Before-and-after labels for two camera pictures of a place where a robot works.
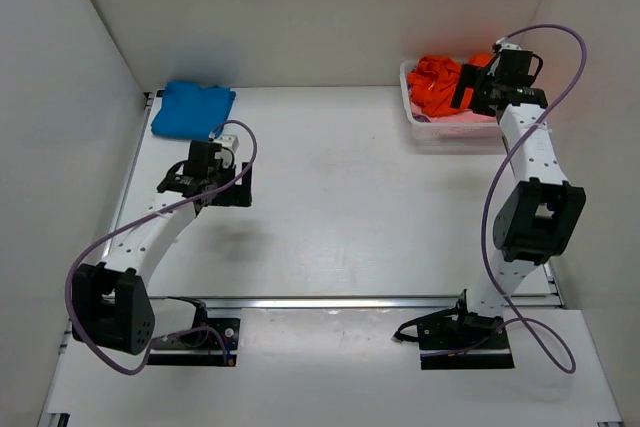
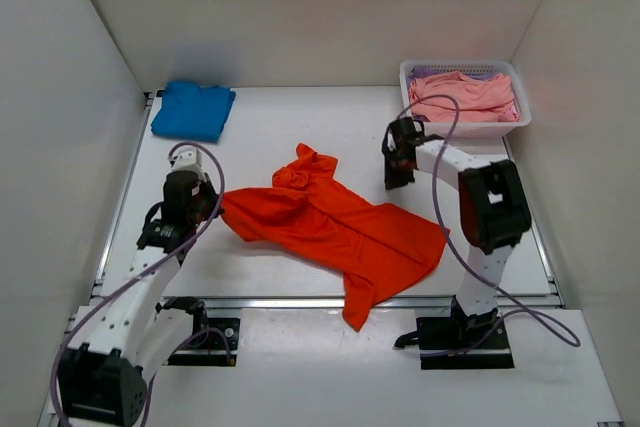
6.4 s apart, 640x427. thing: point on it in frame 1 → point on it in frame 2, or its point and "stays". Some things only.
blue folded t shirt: x=191 y=111 stays
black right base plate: x=476 y=342 stays
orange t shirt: x=434 y=81 → x=309 y=208
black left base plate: x=213 y=345 stays
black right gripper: x=469 y=80 → x=391 y=181
